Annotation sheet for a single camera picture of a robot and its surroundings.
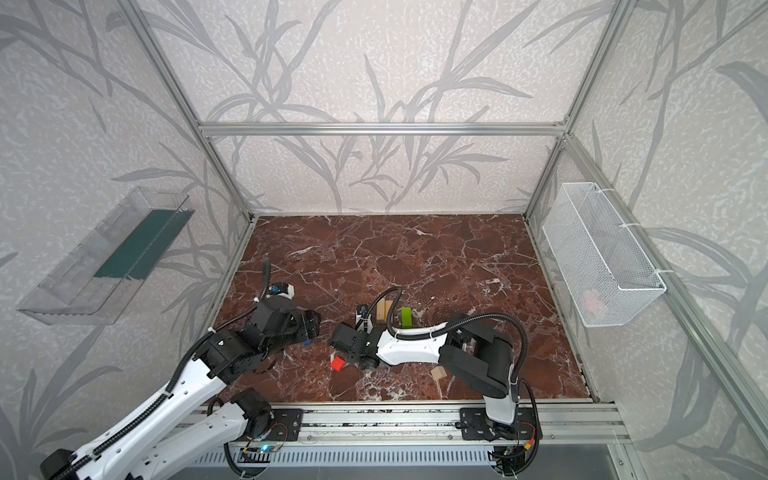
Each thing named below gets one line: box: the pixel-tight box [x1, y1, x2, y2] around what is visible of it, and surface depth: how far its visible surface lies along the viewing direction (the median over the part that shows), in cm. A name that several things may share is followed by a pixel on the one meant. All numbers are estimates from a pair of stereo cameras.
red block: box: [330, 356, 346, 373], surface depth 85 cm
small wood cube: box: [431, 365, 448, 381], surface depth 84 cm
